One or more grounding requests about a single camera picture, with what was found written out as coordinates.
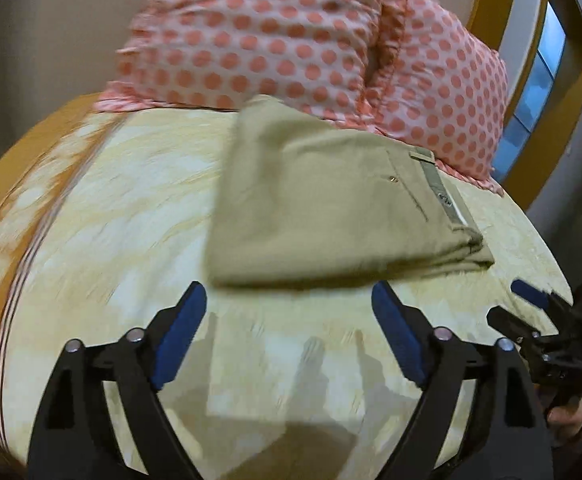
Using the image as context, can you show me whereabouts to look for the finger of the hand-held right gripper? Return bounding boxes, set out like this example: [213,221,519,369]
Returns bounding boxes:
[510,279,574,317]
[487,307,542,347]

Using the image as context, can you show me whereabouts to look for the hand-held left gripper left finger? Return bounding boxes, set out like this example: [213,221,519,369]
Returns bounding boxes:
[27,281,208,480]

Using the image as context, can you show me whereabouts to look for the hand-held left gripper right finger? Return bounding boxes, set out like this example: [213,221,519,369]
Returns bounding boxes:
[371,280,554,480]

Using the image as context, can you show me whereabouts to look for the khaki pants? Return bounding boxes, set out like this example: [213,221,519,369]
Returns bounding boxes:
[206,94,496,292]

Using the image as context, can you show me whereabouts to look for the person's right hand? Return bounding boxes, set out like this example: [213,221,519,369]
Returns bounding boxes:
[545,391,582,448]

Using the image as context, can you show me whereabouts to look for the bed with yellow patterned sheet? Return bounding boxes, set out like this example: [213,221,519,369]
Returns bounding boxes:
[0,96,574,480]

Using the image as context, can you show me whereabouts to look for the pink polka dot pillow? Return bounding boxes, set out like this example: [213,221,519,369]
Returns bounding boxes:
[93,0,408,128]
[366,0,510,197]

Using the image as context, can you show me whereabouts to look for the window with wooden frame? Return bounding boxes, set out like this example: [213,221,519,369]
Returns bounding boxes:
[465,0,582,211]

